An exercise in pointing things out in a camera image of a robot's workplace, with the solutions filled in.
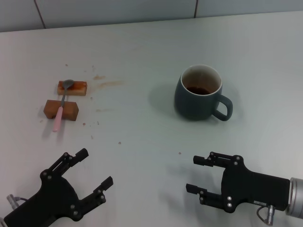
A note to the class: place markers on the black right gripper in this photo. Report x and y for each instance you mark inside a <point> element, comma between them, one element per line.
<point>253,189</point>

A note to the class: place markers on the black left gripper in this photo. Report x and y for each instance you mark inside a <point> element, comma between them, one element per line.
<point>54,196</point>

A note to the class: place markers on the grey ceramic cup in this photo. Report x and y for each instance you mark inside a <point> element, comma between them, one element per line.
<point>194,106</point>

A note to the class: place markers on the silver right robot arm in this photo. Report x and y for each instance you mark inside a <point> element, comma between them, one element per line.
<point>296,196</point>

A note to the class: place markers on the brown notched wooden block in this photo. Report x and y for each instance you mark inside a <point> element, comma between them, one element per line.
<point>70,110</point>

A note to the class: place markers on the light stained wooden block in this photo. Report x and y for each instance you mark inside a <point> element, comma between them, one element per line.
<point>78,90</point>

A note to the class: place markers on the dark brown coffee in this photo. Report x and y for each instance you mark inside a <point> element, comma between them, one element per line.
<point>198,90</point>

